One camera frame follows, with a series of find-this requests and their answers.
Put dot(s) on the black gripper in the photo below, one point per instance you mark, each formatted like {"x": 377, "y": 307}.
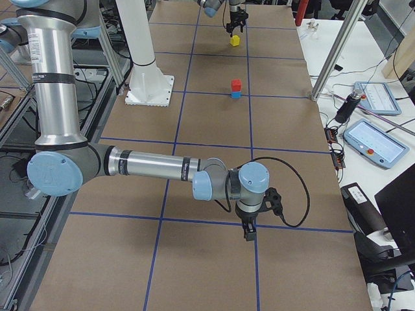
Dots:
{"x": 246, "y": 218}
{"x": 235, "y": 13}

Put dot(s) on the yellow wooden block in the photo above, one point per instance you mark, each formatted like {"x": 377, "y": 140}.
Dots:
{"x": 235, "y": 40}

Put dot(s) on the red wooden block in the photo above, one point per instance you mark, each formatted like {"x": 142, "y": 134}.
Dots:
{"x": 236, "y": 85}

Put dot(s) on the blue wooden block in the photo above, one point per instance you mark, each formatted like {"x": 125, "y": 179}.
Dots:
{"x": 235, "y": 94}

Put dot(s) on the red fire extinguisher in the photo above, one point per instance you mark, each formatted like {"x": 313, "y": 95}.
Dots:
{"x": 302, "y": 7}

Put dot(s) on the black cylindrical device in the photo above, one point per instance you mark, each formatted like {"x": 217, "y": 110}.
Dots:
{"x": 347, "y": 108}

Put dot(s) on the black monitor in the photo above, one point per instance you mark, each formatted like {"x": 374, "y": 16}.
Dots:
{"x": 396, "y": 204}

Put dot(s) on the near teach pendant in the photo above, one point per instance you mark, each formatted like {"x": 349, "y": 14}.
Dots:
{"x": 374, "y": 144}

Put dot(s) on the teach pendant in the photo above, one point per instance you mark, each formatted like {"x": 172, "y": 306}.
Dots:
{"x": 378, "y": 98}
{"x": 374, "y": 144}

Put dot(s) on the far teach pendant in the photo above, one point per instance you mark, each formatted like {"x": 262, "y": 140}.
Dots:
{"x": 378, "y": 98}

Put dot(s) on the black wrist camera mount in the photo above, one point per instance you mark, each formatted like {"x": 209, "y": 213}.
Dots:
{"x": 272, "y": 202}

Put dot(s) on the white pedestal column with base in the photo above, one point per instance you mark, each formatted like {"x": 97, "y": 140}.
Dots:
{"x": 148, "y": 86}

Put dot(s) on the aluminium frame post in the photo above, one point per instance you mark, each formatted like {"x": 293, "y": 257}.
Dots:
{"x": 344, "y": 33}

